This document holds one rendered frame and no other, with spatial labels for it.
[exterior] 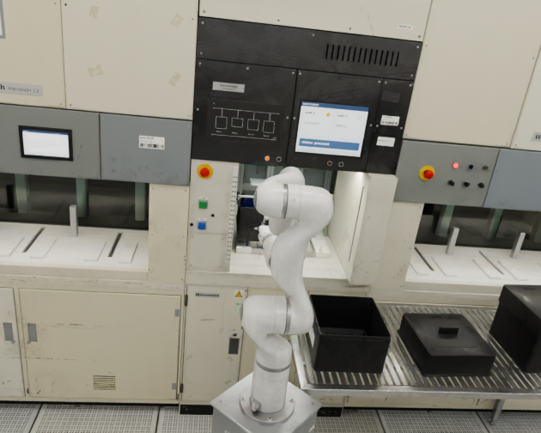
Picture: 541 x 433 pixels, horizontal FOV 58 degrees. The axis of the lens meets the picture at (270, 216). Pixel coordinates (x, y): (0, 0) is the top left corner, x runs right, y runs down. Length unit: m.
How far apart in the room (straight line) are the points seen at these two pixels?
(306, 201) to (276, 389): 0.66
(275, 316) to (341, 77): 1.01
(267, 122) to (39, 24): 0.91
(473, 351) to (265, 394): 0.88
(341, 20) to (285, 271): 1.03
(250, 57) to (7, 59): 0.90
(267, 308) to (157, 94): 0.97
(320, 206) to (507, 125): 1.22
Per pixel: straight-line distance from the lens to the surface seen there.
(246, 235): 2.43
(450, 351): 2.11
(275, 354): 1.61
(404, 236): 2.36
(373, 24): 2.07
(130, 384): 2.71
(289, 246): 1.41
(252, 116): 2.03
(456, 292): 2.63
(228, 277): 2.31
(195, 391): 2.72
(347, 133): 2.11
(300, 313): 1.53
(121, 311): 2.44
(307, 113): 2.05
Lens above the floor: 2.02
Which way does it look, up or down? 23 degrees down
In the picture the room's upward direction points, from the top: 7 degrees clockwise
